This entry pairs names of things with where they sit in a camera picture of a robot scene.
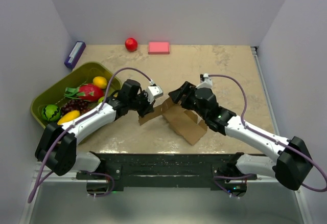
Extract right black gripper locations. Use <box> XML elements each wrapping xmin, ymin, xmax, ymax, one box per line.
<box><xmin>168</xmin><ymin>81</ymin><xmax>208</xmax><ymax>120</ymax></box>

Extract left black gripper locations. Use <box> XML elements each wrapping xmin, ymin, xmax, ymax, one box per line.
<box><xmin>128</xmin><ymin>90</ymin><xmax>156</xmax><ymax>118</ymax></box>

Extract brown cardboard box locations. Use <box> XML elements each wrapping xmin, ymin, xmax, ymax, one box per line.
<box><xmin>138</xmin><ymin>98</ymin><xmax>207</xmax><ymax>145</ymax></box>

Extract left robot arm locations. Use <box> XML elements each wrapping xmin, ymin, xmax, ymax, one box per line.
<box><xmin>35</xmin><ymin>79</ymin><xmax>163</xmax><ymax>179</ymax></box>

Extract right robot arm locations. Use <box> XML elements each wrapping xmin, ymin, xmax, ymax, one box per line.
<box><xmin>169</xmin><ymin>81</ymin><xmax>313</xmax><ymax>190</ymax></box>

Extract pink box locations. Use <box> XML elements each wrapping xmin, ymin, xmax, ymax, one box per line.
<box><xmin>148</xmin><ymin>42</ymin><xmax>170</xmax><ymax>55</ymax></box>

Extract purple box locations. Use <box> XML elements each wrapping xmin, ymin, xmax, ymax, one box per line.
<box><xmin>64</xmin><ymin>41</ymin><xmax>86</xmax><ymax>70</ymax></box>

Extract red dragon fruit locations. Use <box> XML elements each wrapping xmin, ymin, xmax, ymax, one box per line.
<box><xmin>64</xmin><ymin>83</ymin><xmax>104</xmax><ymax>102</ymax></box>

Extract purple grapes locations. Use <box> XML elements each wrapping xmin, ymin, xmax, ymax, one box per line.
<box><xmin>61</xmin><ymin>99</ymin><xmax>91</xmax><ymax>115</ymax></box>

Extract red apple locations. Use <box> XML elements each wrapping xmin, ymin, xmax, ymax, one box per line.
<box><xmin>125</xmin><ymin>37</ymin><xmax>138</xmax><ymax>52</ymax></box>

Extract yellow mango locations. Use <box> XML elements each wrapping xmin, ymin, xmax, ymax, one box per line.
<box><xmin>57</xmin><ymin>110</ymin><xmax>80</xmax><ymax>125</ymax></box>

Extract olive green basket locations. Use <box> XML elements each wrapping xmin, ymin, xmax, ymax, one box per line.
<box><xmin>30</xmin><ymin>62</ymin><xmax>113</xmax><ymax>128</ymax></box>

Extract toy watermelon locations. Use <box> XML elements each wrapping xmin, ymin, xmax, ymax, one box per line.
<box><xmin>41</xmin><ymin>104</ymin><xmax>61</xmax><ymax>122</ymax></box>

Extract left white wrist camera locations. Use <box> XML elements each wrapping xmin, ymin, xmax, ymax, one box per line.
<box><xmin>145</xmin><ymin>85</ymin><xmax>164</xmax><ymax>104</ymax></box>

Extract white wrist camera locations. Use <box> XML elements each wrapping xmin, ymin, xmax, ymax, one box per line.
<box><xmin>145</xmin><ymin>85</ymin><xmax>164</xmax><ymax>104</ymax></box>
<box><xmin>197</xmin><ymin>73</ymin><xmax>213</xmax><ymax>88</ymax></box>

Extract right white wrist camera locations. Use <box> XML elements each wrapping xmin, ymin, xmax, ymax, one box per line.
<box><xmin>197</xmin><ymin>73</ymin><xmax>213</xmax><ymax>88</ymax></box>

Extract black base frame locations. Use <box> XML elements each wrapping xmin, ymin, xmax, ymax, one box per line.
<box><xmin>76</xmin><ymin>153</ymin><xmax>257</xmax><ymax>197</ymax></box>

